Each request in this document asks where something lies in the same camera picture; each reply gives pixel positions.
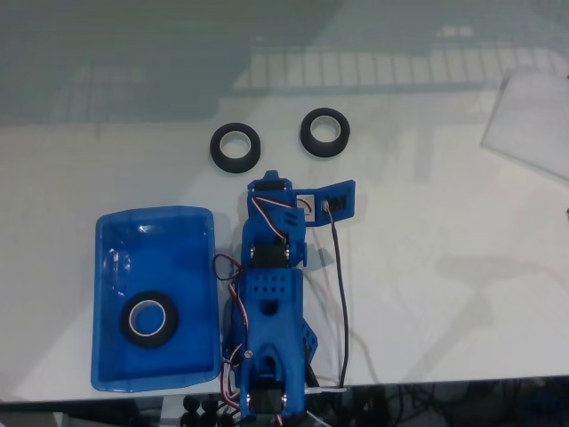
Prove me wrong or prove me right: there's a black tape roll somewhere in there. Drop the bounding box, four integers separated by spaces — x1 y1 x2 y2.
209 122 262 174
299 107 351 160
118 290 181 350

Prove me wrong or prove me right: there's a blue translucent plastic bin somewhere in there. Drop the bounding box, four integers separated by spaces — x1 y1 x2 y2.
91 205 222 393

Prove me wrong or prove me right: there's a black clamp knob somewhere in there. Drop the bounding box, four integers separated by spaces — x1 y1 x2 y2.
180 394 202 427
199 399 220 427

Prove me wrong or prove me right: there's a clear plastic sheet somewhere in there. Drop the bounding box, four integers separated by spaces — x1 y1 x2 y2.
479 68 569 182

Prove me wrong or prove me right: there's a red white black servo wire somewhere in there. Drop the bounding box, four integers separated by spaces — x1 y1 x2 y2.
250 195 291 244
212 254 251 401

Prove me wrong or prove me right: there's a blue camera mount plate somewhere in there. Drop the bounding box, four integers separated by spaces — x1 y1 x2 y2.
295 179 357 229

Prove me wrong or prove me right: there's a black camera cable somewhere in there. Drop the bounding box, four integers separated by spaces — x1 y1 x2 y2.
324 202 352 389

